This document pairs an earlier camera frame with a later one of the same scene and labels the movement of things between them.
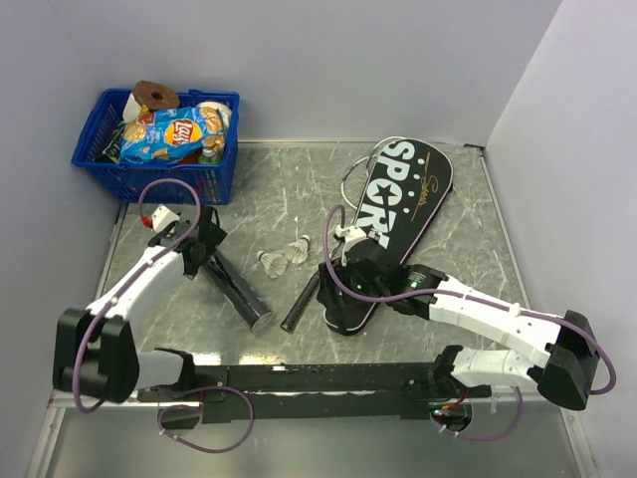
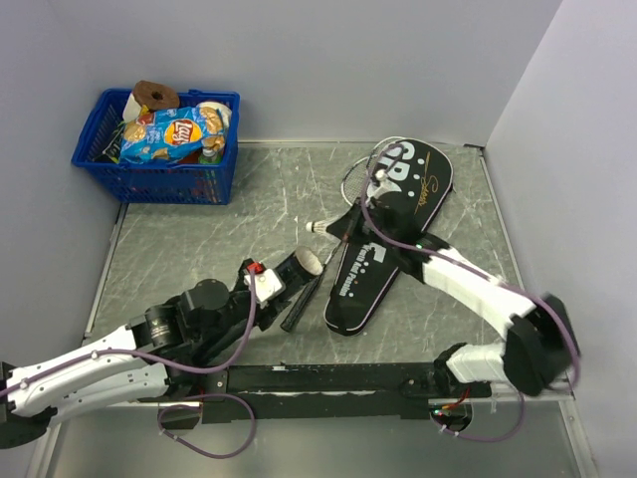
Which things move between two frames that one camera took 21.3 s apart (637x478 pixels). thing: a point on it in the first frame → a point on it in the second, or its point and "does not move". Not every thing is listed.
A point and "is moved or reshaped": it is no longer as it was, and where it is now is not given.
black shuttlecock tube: x=236 y=290 is moved or reshaped
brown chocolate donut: x=154 y=95 does not move
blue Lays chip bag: x=169 y=133 does not move
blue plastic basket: x=176 y=182 does not move
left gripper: x=212 y=239 → x=264 y=317
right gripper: x=326 y=293 → x=348 y=226
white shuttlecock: x=299 y=249 → x=318 y=227
